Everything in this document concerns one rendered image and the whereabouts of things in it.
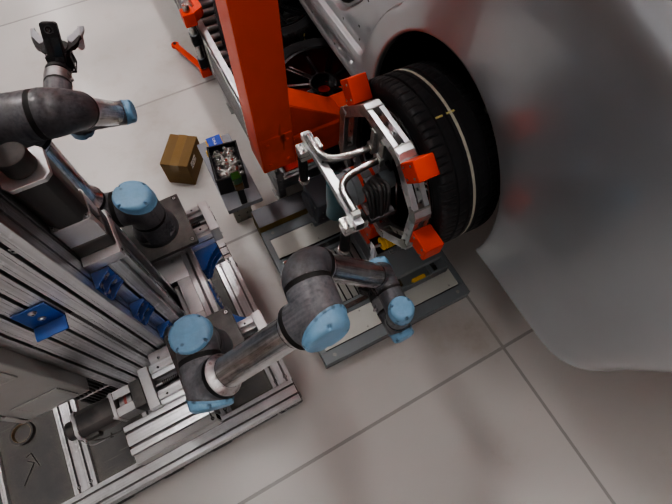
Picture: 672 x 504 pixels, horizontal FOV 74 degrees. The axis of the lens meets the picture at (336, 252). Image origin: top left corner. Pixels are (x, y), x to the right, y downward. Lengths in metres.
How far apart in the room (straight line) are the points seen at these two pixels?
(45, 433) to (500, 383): 2.04
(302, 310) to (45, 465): 1.57
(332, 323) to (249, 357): 0.25
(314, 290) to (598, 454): 1.85
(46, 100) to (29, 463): 1.56
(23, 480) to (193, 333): 1.25
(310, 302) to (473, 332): 1.55
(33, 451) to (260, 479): 0.94
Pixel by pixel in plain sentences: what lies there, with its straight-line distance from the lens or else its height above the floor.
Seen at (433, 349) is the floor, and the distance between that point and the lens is 2.33.
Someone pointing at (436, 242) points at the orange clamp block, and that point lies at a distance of 1.53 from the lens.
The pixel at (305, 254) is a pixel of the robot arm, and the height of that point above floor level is 1.30.
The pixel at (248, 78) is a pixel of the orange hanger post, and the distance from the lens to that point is 1.68.
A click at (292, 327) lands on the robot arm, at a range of 0.98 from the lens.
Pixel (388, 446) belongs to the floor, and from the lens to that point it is 2.23.
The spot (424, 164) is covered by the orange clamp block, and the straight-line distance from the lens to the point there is 1.35.
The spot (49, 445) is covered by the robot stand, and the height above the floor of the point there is 0.21.
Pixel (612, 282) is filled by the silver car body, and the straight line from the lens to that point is 1.28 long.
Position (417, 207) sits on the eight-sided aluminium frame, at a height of 0.99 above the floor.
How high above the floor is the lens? 2.21
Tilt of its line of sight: 64 degrees down
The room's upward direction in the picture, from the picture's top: 2 degrees clockwise
